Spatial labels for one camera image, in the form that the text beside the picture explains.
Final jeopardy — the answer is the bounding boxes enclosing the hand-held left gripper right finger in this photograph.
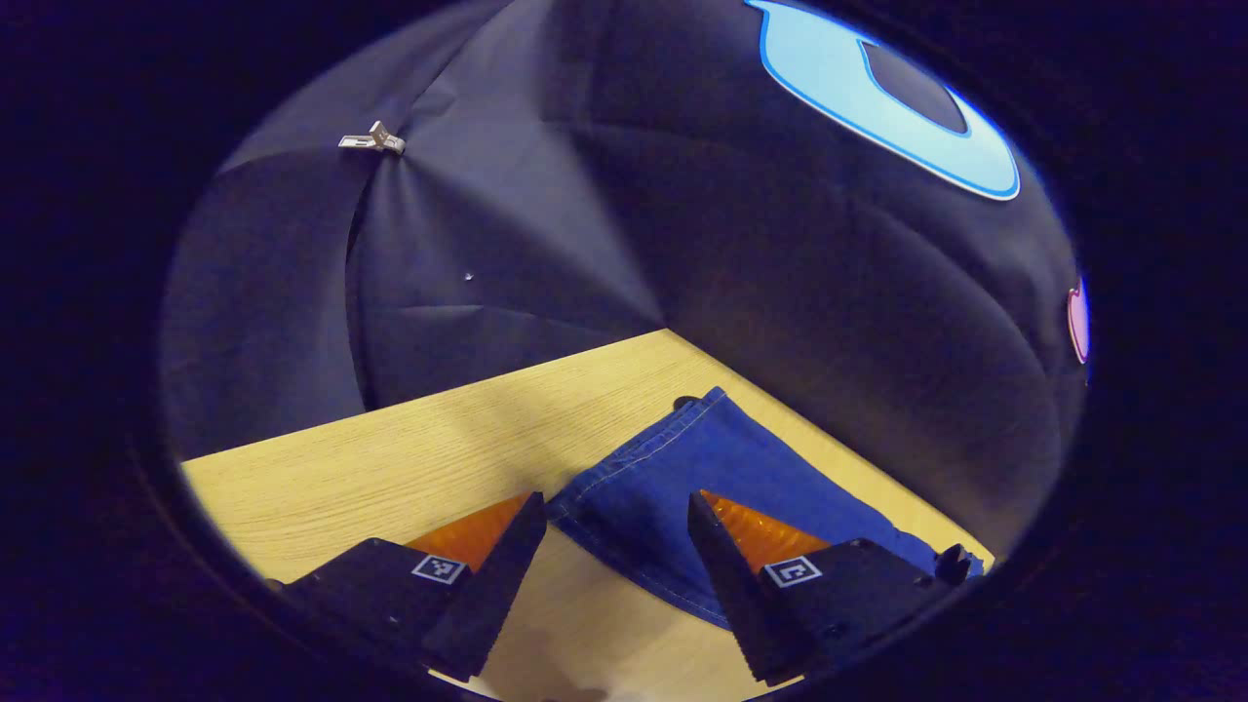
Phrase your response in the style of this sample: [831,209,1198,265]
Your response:
[687,490,952,686]

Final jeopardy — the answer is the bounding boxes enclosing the blue denim jeans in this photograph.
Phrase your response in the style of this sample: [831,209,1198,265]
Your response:
[544,386,986,630]

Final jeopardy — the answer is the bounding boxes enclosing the white cloth clip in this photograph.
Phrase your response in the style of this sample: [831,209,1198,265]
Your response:
[338,120,408,157]

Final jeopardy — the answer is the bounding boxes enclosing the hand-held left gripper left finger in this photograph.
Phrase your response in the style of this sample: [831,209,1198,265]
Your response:
[263,490,549,683]

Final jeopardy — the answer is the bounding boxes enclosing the black backdrop cloth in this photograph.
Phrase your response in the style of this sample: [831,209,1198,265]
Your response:
[161,0,1091,559]

